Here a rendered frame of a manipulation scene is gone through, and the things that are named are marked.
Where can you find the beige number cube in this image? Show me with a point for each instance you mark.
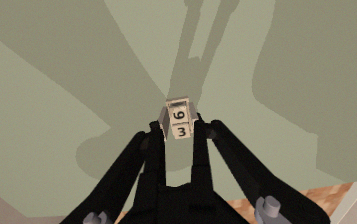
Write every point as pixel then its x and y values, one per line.
pixel 178 112
pixel 181 130

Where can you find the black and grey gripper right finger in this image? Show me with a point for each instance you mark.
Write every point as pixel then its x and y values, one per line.
pixel 274 201

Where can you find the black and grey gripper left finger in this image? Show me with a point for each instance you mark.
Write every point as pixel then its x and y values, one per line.
pixel 106 201

